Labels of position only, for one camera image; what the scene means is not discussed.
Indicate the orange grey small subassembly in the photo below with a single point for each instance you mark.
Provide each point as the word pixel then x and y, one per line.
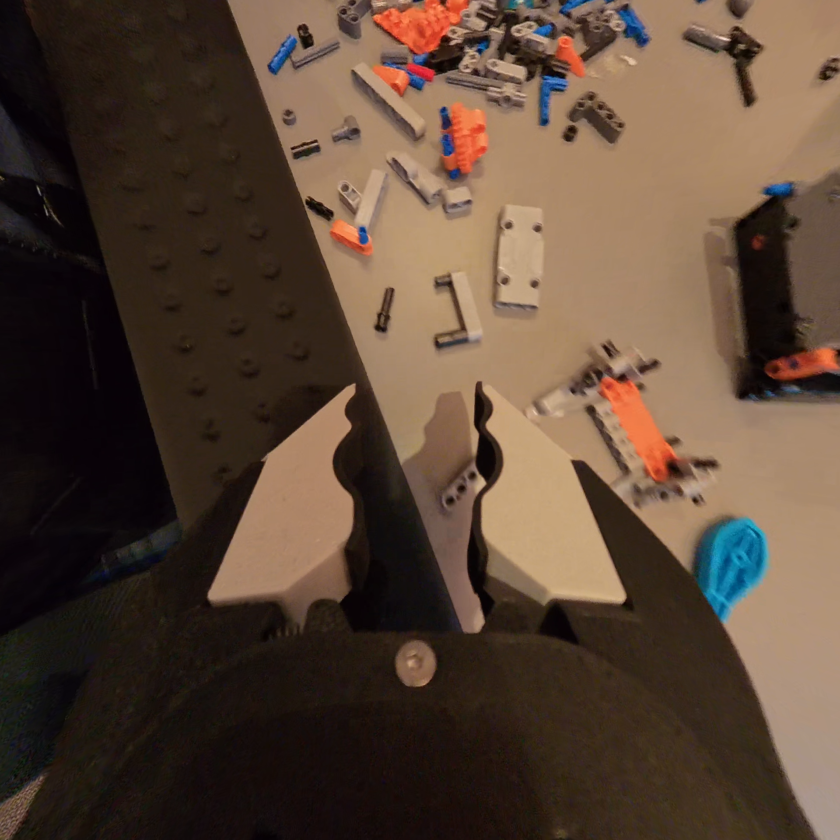
pixel 630 420

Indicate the small black connector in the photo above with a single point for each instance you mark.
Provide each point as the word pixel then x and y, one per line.
pixel 304 35

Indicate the orange blue connector piece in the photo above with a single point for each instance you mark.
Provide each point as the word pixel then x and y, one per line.
pixel 351 237

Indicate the light grey connector pieces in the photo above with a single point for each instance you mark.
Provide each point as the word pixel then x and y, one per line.
pixel 420 177

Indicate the pile of plastic building pieces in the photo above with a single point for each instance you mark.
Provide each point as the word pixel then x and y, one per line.
pixel 499 39

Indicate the grey angled connector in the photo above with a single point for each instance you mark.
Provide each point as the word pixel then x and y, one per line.
pixel 345 129

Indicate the plain grey beam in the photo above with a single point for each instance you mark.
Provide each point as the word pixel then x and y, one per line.
pixel 460 490

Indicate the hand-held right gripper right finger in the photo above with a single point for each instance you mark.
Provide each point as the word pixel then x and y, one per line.
pixel 551 525

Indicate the grey flat panel piece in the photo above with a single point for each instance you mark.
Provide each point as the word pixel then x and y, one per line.
pixel 520 259

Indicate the orange cone piece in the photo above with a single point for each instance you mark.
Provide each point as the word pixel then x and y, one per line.
pixel 571 58

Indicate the blue pin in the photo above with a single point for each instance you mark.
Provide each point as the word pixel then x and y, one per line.
pixel 282 54

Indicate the grey axle connector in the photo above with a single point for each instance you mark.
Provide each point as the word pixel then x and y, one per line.
pixel 705 38

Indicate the black pin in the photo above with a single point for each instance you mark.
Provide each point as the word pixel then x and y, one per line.
pixel 305 149
pixel 319 207
pixel 384 310

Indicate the black perforated panel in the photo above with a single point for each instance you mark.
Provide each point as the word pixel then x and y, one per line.
pixel 197 229

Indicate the grey frame with black pins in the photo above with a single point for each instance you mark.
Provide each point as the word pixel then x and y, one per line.
pixel 467 308

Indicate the teal brick separator tool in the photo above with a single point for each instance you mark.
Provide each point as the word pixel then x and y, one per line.
pixel 732 564

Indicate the grey elbow pipe piece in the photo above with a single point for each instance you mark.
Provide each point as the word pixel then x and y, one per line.
pixel 740 6

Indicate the short light grey beam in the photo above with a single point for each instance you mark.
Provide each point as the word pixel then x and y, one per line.
pixel 371 197

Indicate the smooth light grey bar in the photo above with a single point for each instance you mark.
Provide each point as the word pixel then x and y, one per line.
pixel 387 102

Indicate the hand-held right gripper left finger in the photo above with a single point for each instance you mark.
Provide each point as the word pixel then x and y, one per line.
pixel 282 525

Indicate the black connector piece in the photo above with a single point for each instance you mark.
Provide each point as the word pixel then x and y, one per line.
pixel 745 44

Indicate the orange wedge piece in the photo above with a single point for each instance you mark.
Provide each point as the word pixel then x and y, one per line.
pixel 392 80

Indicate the orange gear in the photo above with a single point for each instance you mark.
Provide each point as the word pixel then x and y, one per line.
pixel 466 141

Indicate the grey ribbed axle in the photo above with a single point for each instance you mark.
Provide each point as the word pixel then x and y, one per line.
pixel 315 54

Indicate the grey black robot model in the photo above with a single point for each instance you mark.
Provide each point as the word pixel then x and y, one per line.
pixel 774 295

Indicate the black axle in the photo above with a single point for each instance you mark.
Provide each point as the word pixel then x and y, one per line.
pixel 746 84

